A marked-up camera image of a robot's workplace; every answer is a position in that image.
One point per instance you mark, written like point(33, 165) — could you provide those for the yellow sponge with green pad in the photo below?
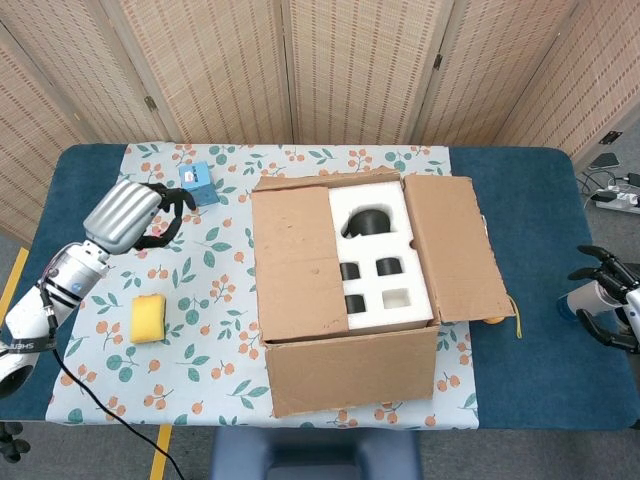
point(148, 320)

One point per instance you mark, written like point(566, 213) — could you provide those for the white power strip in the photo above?
point(617, 200)

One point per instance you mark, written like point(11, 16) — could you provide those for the small blue carton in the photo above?
point(206, 192)

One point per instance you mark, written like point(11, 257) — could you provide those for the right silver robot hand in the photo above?
point(632, 310)

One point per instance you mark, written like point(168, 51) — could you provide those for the blue bottle cap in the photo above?
point(564, 306)

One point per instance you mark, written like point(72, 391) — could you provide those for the yellow tape measure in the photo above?
point(495, 320)

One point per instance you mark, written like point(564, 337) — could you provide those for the black teapot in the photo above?
point(367, 222)

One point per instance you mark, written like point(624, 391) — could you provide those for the silver thermos bottle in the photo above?
point(590, 300)

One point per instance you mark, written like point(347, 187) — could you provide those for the white foam insert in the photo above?
point(370, 195)

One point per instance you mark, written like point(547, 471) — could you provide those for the orange fruit print tablecloth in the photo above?
point(200, 365)

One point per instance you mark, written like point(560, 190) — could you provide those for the black phone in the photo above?
point(606, 160)

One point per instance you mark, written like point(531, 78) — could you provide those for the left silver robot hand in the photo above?
point(120, 215)

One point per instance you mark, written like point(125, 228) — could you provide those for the red-topped cardboard box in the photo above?
point(295, 260)

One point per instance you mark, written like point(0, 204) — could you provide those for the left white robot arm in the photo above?
point(35, 315)

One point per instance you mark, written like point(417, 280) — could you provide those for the woven folding screen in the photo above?
point(350, 65)

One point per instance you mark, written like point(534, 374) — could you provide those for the black tea cup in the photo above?
point(355, 304)
point(389, 266)
point(351, 271)

